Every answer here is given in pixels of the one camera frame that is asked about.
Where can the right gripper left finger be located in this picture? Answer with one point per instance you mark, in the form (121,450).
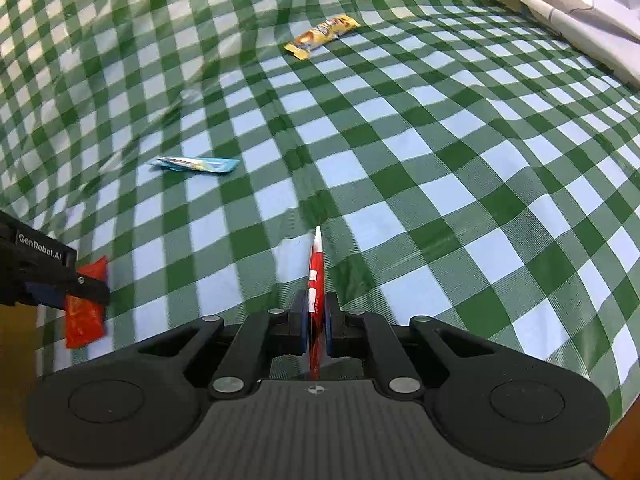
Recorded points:
(261,338)

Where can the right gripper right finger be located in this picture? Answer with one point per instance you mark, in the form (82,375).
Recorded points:
(368,336)

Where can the small red packet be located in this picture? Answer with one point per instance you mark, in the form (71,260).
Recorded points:
(315,299)

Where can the orange candy wrapper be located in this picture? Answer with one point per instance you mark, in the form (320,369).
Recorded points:
(84,319)

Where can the light blue stick packet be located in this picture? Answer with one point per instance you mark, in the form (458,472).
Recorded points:
(196,164)

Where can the yellow candy bar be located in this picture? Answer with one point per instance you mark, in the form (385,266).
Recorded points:
(324,32)

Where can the green checkered cloth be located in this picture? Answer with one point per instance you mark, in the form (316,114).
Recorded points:
(460,161)

